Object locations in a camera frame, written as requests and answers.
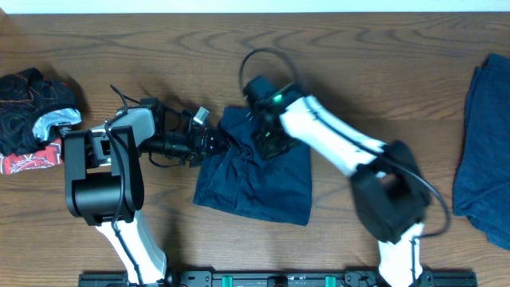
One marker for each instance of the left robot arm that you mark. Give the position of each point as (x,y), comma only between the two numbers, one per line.
(104,183)

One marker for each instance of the navy blue garment pile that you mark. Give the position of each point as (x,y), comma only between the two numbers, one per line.
(481,185)

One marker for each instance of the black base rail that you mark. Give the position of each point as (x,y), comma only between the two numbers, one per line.
(346,279)

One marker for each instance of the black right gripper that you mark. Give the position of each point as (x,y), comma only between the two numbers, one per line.
(265,149)

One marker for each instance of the red patterned folded garment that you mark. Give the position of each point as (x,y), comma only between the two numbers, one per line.
(48,157)

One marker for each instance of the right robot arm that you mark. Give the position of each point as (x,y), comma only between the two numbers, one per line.
(387,187)

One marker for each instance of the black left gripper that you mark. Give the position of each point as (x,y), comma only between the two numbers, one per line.
(200,143)

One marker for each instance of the navy blue shorts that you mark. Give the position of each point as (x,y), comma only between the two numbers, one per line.
(240,182)

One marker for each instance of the black patterned folded garment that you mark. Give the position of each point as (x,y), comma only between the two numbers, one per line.
(33,111)

